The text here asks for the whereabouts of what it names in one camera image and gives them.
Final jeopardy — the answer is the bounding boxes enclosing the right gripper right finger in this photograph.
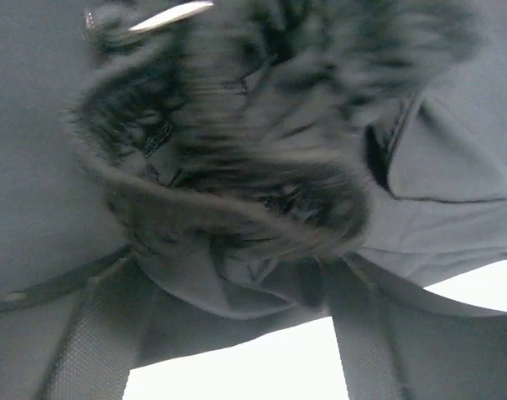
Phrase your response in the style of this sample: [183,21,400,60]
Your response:
[324,257,507,399]

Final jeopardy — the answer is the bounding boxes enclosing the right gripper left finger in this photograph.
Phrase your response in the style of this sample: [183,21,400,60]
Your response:
[0,249,153,400]

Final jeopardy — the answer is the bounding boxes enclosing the black trousers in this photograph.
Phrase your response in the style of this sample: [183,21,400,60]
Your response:
[0,1,507,365]

